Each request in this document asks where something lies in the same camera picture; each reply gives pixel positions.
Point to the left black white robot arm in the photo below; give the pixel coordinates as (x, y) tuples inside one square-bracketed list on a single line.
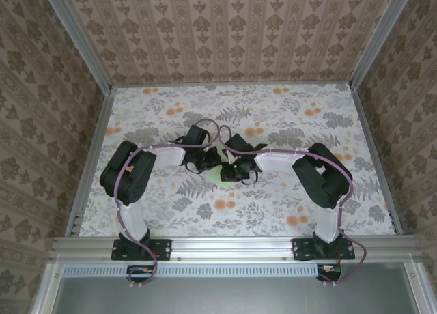
[(126, 177)]

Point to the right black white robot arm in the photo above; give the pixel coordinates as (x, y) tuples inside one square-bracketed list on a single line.
[(321, 177)]

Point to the grey metal sheet panel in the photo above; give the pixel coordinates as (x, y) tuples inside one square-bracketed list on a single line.
[(232, 297)]

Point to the floral patterned table cover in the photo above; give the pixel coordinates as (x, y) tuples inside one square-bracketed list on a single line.
[(266, 211)]

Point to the black controller board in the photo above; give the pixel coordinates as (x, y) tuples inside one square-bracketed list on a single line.
[(140, 274), (329, 273)]

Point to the thin aluminium table end rail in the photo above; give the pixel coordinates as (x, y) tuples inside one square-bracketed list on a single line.
[(232, 85)]

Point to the wide aluminium base rail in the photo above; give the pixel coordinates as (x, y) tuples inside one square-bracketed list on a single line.
[(232, 249)]

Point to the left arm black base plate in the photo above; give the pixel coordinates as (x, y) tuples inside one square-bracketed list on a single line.
[(162, 249)]

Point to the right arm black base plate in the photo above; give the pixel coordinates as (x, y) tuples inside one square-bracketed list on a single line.
[(302, 249)]

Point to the aluminium table side rail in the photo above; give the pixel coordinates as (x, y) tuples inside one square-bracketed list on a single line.
[(375, 160), (91, 160)]

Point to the aluminium frame post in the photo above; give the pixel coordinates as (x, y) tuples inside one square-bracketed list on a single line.
[(78, 37), (377, 35)]

